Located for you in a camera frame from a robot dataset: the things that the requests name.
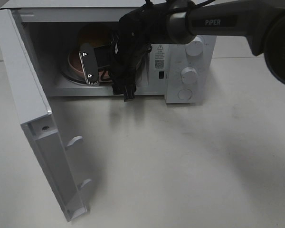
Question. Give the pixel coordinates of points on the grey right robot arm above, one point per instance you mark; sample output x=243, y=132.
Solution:
x=261, y=22

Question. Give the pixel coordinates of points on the burger with lettuce and cheese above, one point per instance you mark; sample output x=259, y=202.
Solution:
x=94, y=34

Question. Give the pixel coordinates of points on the white microwave oven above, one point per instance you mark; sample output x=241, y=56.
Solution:
x=139, y=160

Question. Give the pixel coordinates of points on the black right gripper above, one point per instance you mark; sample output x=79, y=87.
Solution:
x=137, y=31

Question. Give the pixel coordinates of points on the pink round plate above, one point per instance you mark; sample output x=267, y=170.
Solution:
x=74, y=63

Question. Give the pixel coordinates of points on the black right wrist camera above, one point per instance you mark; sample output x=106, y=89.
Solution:
x=89, y=64

